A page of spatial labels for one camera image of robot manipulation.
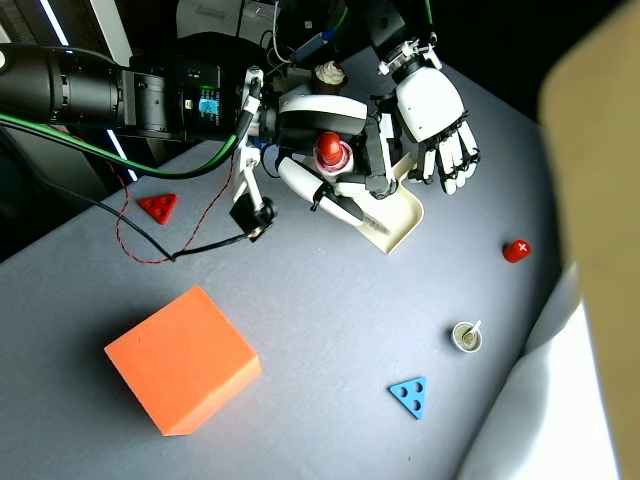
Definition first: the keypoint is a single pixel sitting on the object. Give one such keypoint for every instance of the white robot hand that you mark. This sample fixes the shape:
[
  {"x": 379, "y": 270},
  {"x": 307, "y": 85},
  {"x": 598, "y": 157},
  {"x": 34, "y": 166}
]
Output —
[
  {"x": 320, "y": 112},
  {"x": 430, "y": 100}
]

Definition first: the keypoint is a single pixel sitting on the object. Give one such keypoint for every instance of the cream hand broom grey bristles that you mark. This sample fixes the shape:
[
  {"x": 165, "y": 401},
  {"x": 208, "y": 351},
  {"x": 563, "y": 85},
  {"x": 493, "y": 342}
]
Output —
[{"x": 329, "y": 147}]

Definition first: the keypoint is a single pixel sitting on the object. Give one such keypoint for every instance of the cream plastic dustpan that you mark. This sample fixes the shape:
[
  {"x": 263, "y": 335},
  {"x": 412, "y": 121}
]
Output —
[{"x": 402, "y": 217}]

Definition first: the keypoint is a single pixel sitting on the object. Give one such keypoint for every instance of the toy cupcake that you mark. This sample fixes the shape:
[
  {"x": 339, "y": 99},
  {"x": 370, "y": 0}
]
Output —
[{"x": 330, "y": 74}]

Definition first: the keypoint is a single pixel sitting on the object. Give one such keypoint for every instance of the grey adapter with blue end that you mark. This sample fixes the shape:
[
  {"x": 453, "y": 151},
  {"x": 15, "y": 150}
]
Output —
[{"x": 310, "y": 46}]

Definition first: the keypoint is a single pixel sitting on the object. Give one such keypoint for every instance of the blurred beige panel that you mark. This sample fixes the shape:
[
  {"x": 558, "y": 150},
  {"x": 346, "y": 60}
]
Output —
[{"x": 595, "y": 150}]

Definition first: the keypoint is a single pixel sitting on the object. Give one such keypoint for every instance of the red cylinder with white cross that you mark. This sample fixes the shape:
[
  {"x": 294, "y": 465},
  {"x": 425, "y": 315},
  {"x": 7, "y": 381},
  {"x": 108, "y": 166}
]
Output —
[{"x": 516, "y": 251}]

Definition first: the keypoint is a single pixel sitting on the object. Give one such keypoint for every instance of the red triangle block with holes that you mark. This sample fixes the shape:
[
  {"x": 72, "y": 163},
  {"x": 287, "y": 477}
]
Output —
[{"x": 159, "y": 206}]

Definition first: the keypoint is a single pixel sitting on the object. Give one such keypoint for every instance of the grey table cloth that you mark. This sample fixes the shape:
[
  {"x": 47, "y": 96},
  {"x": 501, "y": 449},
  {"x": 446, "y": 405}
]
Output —
[{"x": 325, "y": 325}]

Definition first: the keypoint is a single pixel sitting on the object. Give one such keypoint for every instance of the small white spoon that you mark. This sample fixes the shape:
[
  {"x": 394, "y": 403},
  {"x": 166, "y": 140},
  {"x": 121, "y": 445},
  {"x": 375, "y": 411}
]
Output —
[{"x": 475, "y": 328}]

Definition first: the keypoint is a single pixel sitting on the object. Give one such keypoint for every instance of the small toy bowl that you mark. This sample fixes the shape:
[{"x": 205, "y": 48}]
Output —
[{"x": 462, "y": 345}]

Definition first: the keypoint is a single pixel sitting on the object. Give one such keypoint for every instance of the white light strip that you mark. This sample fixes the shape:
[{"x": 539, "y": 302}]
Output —
[{"x": 54, "y": 22}]

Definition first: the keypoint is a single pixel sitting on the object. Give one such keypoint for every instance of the orange foam block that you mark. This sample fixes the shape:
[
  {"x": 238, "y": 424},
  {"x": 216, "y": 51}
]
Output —
[{"x": 175, "y": 360}]

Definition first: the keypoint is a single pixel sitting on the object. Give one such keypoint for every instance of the blue triangle block with holes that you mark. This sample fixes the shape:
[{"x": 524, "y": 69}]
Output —
[{"x": 417, "y": 402}]

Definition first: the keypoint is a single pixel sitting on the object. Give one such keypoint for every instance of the white robot body shell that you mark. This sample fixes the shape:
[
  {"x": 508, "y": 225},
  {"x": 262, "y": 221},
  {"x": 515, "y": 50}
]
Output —
[{"x": 545, "y": 400}]

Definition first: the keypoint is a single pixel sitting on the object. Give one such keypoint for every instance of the white post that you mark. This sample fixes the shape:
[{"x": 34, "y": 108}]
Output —
[{"x": 112, "y": 25}]

